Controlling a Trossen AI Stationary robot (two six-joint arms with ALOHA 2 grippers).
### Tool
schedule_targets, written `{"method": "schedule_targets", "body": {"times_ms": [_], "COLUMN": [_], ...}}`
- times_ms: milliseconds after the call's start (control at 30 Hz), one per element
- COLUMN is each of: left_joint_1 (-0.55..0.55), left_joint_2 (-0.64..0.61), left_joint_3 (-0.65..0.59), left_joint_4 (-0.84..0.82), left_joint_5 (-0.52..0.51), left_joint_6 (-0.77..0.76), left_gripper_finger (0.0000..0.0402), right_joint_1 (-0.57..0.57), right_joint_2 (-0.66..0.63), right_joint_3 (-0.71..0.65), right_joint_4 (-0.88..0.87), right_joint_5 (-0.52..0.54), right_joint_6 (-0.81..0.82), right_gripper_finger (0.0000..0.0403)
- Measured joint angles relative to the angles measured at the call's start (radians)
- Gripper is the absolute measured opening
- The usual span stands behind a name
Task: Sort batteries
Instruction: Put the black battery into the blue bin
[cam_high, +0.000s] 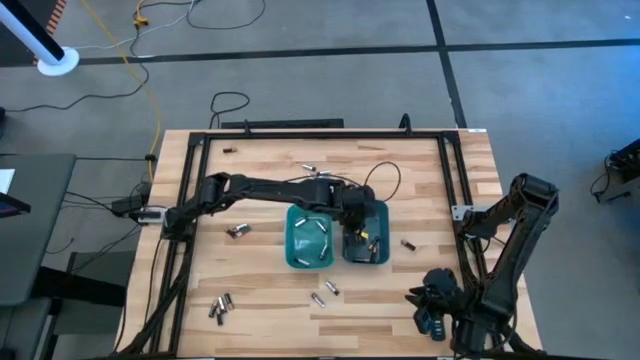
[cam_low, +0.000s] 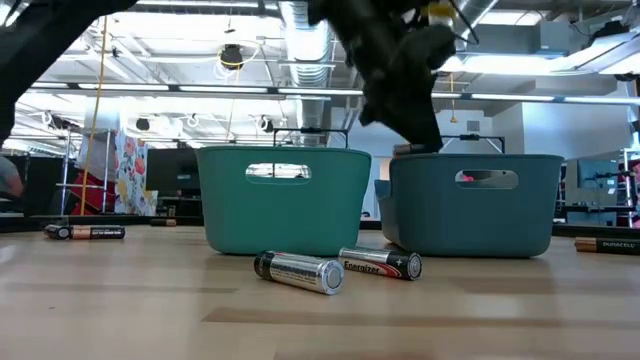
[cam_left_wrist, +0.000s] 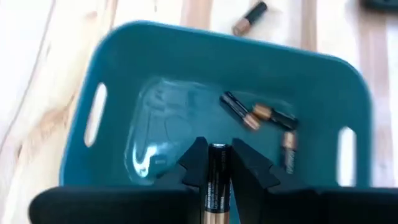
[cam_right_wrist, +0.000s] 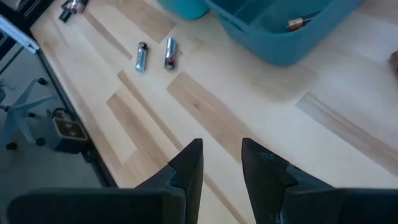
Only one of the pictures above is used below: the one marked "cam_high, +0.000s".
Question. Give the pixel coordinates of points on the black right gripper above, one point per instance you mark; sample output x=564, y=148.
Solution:
x=442, y=290

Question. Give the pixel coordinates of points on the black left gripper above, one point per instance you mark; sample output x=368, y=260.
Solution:
x=357, y=202

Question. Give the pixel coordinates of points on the blue grey plastic bin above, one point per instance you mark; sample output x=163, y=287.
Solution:
x=382, y=220

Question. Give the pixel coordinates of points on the teal green plastic bin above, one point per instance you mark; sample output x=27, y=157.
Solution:
x=310, y=245

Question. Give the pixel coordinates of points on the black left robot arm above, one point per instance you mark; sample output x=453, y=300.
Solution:
x=270, y=189

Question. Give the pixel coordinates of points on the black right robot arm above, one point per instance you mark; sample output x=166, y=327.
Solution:
x=515, y=250

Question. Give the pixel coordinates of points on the yellow tag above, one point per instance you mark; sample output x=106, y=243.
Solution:
x=364, y=234

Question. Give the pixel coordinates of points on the black remote control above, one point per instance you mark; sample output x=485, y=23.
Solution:
x=438, y=332

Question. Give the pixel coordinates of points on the black clamp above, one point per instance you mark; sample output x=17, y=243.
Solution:
x=405, y=124

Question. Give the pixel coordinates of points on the black power brick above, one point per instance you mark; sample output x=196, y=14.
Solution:
x=125, y=206

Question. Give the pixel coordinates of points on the grey desk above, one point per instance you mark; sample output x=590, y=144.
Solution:
x=35, y=225

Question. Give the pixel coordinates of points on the dark tablet device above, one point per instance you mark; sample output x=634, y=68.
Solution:
x=12, y=205

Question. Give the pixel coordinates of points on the white pole stand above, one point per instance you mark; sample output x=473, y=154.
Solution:
x=57, y=62

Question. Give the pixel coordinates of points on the white paper sheet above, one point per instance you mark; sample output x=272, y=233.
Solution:
x=6, y=181

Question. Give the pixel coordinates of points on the black mat orange striped edge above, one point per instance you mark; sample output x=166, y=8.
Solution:
x=10, y=55

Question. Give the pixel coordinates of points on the silver mounting bracket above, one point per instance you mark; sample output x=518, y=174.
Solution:
x=150, y=215
x=462, y=212

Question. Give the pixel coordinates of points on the black aluminium table frame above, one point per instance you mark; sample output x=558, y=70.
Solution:
x=325, y=135

